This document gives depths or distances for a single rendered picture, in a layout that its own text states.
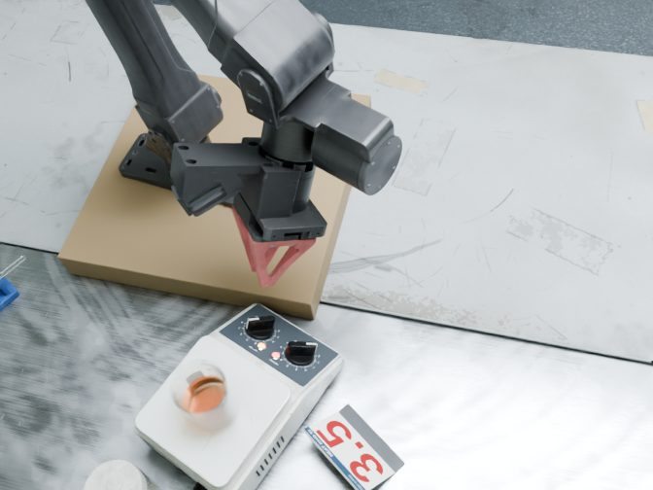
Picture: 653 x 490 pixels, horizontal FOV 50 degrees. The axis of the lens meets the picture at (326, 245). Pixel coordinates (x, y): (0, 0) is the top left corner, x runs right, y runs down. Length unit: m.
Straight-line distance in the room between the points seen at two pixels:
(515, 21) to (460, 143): 1.57
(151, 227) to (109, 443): 0.26
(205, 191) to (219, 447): 0.25
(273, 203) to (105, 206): 0.35
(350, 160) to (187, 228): 0.35
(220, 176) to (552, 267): 0.44
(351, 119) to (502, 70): 0.53
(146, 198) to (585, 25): 1.89
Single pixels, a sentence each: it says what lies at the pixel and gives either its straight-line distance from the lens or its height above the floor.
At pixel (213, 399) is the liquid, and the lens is 0.71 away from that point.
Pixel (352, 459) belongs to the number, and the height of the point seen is 0.93.
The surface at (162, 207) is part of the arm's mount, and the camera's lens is 0.93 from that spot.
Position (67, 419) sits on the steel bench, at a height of 0.90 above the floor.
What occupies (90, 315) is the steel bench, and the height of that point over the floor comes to 0.90.
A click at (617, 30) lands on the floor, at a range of 2.57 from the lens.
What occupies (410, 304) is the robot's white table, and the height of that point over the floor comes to 0.90.
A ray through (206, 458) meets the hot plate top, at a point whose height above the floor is 0.99.
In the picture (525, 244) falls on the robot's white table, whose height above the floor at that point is 0.90.
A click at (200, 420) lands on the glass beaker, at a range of 0.69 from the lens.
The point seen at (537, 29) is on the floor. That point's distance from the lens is 2.53.
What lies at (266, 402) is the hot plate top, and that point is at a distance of 0.73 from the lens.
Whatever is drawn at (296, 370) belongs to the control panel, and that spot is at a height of 0.96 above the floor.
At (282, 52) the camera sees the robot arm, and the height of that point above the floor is 1.27.
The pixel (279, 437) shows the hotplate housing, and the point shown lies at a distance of 0.75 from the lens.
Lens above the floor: 1.67
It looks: 58 degrees down
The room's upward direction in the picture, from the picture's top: 9 degrees counter-clockwise
